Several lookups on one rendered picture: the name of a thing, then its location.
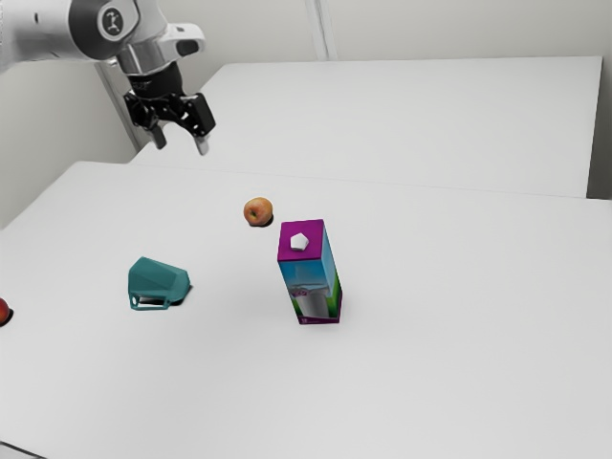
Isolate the purple milk carton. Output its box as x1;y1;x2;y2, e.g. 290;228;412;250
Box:
276;218;344;327

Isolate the teal faceted mug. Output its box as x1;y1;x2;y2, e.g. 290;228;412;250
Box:
126;256;193;313

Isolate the orange red apple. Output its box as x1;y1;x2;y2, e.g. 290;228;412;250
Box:
243;196;274;227

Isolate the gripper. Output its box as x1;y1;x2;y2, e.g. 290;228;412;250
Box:
122;63;217;157

